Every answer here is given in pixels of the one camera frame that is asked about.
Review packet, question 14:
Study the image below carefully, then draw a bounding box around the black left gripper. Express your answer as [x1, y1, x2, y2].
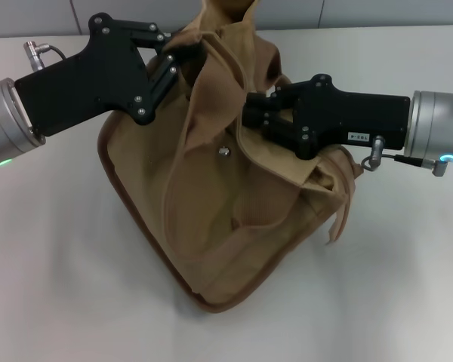
[14, 14, 208, 139]

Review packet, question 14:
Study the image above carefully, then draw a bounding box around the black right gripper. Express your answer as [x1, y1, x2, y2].
[240, 74, 411, 160]

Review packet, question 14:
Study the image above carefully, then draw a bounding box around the khaki fabric food bag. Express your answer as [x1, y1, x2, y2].
[97, 0, 364, 314]

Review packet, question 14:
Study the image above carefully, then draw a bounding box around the right gripper connector with cable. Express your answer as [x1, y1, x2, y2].
[361, 135, 449, 177]

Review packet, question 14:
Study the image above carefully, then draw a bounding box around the gripper connector with cable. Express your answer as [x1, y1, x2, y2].
[23, 41, 67, 72]
[361, 135, 449, 177]

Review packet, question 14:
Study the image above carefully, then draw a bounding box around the left gripper connector with cable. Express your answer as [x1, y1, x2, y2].
[23, 41, 67, 72]

